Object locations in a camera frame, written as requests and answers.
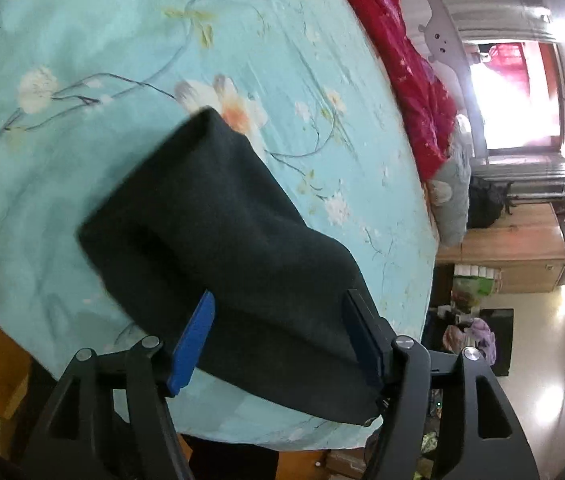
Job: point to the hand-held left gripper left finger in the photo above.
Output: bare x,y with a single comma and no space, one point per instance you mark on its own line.
195,345

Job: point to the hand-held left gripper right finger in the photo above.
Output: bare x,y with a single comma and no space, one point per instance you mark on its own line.
362,340

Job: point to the black pants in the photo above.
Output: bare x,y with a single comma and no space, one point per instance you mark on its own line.
212,235

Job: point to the pile of purple clothes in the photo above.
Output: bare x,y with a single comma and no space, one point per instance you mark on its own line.
480,335

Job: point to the green plastic package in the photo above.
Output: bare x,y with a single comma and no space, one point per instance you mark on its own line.
472,290

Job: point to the pack of white tissue rolls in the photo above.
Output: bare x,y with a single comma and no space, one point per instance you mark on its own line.
477,272

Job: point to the black low cabinet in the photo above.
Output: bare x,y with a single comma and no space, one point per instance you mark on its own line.
502,325

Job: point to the grey fluffy blanket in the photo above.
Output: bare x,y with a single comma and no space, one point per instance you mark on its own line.
452,195

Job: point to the wooden wardrobe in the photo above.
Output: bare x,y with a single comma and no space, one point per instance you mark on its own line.
512,250

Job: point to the black bag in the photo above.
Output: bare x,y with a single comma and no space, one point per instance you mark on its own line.
485,202

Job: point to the bright window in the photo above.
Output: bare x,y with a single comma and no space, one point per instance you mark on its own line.
512,105

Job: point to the red quilt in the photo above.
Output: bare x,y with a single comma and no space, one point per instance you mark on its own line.
402,60

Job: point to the light blue floral bed sheet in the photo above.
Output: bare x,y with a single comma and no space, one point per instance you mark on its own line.
112,60

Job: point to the grey bed guard rail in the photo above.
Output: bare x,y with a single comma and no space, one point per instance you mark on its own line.
437,35

